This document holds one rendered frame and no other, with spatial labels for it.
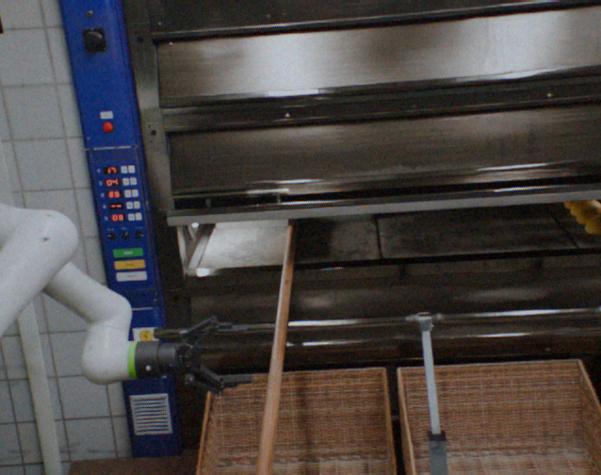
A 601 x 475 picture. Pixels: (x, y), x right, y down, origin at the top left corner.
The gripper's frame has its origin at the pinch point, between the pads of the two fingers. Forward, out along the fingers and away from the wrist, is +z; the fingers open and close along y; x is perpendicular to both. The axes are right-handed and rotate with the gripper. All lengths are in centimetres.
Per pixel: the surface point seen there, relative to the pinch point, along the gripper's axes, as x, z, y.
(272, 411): 30.9, 8.7, -1.6
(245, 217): -41.3, -1.7, -22.3
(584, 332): -51, 95, 23
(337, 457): -46, 19, 59
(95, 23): -53, -39, -76
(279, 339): -2.5, 8.3, -2.2
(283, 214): -41.2, 8.9, -22.5
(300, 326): -18.6, 12.7, 1.9
